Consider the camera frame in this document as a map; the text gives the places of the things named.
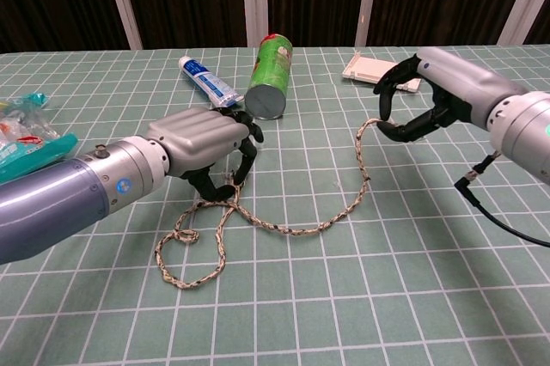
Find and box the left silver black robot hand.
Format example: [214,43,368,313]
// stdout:
[145,107,266,204]

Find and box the green chips can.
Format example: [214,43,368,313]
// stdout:
[243,34,294,121]

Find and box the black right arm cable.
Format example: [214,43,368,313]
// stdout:
[454,153,550,249]

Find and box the green checked tablecloth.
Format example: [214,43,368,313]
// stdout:
[0,44,550,366]

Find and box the teal snack bag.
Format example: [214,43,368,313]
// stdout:
[0,91,79,185]

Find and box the white plastic tray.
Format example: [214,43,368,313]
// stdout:
[342,50,425,93]

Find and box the white blue toothpaste tube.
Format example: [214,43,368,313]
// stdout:
[178,56,245,113]

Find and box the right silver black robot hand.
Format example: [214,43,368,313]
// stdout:
[372,47,532,143]

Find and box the beige braided rope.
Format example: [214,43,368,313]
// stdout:
[154,119,390,290]

